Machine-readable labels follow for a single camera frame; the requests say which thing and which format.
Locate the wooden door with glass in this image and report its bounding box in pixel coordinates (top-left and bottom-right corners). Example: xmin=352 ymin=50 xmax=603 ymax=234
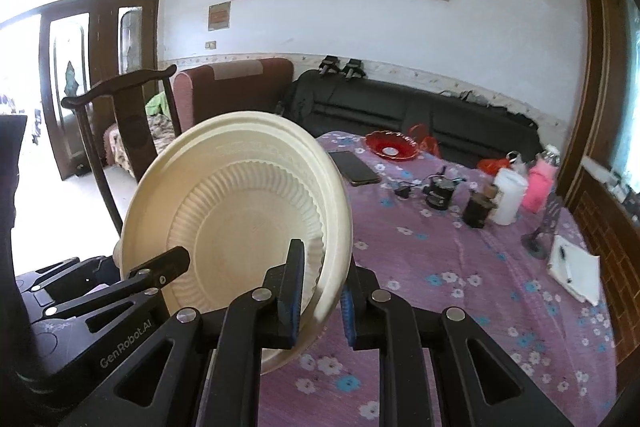
xmin=0 ymin=0 xmax=166 ymax=180

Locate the dark jar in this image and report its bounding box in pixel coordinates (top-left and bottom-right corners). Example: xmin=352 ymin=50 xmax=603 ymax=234
xmin=462 ymin=187 xmax=498 ymax=228

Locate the pink bottle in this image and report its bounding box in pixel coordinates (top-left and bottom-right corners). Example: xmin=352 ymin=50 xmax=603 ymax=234
xmin=522 ymin=144 xmax=561 ymax=214

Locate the white notepad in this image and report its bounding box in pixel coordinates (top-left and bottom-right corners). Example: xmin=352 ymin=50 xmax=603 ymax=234
xmin=546 ymin=234 xmax=601 ymax=306

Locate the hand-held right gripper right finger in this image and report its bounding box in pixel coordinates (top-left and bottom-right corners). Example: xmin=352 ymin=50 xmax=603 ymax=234
xmin=341 ymin=256 xmax=573 ymax=427

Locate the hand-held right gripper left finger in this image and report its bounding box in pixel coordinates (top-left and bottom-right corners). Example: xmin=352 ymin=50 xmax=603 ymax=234
xmin=60 ymin=239 xmax=305 ymax=427

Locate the cream bowl with lip handles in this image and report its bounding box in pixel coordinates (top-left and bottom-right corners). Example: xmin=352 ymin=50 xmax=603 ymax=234
xmin=112 ymin=111 xmax=353 ymax=375

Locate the black smartphone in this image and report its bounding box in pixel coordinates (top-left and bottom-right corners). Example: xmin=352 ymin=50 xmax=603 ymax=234
xmin=327 ymin=150 xmax=382 ymax=186

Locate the white plastic cup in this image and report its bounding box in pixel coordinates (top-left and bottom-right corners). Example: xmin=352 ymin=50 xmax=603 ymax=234
xmin=492 ymin=168 xmax=528 ymax=225

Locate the black leather sofa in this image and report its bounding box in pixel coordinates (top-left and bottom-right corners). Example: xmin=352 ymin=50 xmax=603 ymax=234
xmin=280 ymin=69 xmax=541 ymax=170

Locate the small red glass plate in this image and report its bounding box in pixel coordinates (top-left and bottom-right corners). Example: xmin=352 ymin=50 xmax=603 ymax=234
xmin=365 ymin=131 xmax=418 ymax=162

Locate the purple floral tablecloth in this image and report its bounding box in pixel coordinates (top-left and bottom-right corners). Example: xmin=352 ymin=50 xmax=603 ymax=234
xmin=257 ymin=131 xmax=621 ymax=427

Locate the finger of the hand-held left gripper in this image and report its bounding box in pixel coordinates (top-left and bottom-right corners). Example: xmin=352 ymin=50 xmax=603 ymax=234
xmin=127 ymin=246 xmax=192 ymax=296

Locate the floral seat cushion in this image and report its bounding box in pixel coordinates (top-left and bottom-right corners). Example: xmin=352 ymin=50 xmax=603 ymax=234
xmin=103 ymin=112 xmax=176 ymax=180

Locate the dark wooden chair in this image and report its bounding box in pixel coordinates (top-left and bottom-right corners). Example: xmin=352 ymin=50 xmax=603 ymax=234
xmin=61 ymin=64 xmax=178 ymax=238

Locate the small wall plaque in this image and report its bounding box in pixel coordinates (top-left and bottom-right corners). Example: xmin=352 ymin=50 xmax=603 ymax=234
xmin=207 ymin=2 xmax=232 ymax=32

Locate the wooden framed window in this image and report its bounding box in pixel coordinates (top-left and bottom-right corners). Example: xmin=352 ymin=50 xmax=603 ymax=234
xmin=555 ymin=0 xmax=640 ymax=308

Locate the red armchair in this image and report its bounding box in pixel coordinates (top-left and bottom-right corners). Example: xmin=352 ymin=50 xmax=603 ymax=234
xmin=172 ymin=57 xmax=295 ymax=142

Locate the black cylindrical jar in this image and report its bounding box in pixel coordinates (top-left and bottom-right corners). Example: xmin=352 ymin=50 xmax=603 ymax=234
xmin=425 ymin=174 xmax=458 ymax=210

